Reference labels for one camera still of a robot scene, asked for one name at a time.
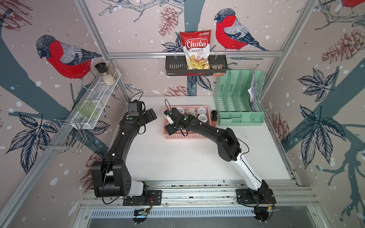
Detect white-lid yogurt cup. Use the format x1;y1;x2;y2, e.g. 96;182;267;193
176;107;185;115
197;115;208;123

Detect Chobani yogurt cup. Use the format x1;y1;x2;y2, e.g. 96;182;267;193
186;109;198;117

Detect green foil-lid yogurt cup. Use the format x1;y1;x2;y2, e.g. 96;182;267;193
197;107;207;115

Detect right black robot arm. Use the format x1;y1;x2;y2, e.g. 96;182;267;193
164;108;276;207

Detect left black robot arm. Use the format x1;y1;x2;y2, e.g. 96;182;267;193
91;100;157;198

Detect pink perforated plastic basket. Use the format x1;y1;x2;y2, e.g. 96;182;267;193
163;105;212;139

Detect green glass cup on shelf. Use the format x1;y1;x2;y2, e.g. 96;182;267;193
75;99;98;119

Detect clear spice jar on shelf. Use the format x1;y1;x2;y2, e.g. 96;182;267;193
107;62;118;80

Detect black-lid spice jar on shelf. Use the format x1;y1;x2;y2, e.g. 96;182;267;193
95;62;110;76

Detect green plastic file organizer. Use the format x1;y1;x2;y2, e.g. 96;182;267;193
213;70;266;126

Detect red Chuba cassava chips bag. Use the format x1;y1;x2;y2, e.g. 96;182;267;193
180;30;211;69

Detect white papers in organizer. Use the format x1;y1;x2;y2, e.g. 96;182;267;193
248;69;257;112

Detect white wire wall shelf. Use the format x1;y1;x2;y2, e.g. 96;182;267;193
69;69;121;129

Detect black hanging wire basket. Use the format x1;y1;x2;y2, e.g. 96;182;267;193
165;55;228;76

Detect aluminium horizontal rail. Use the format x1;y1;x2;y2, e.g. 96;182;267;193
107;50;284;60

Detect metal wire hook rack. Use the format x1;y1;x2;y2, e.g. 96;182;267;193
33;119;87;154

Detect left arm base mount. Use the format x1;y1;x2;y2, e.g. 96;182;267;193
123;190;162;206

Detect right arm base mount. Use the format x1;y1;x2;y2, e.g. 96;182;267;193
235;189;277;207

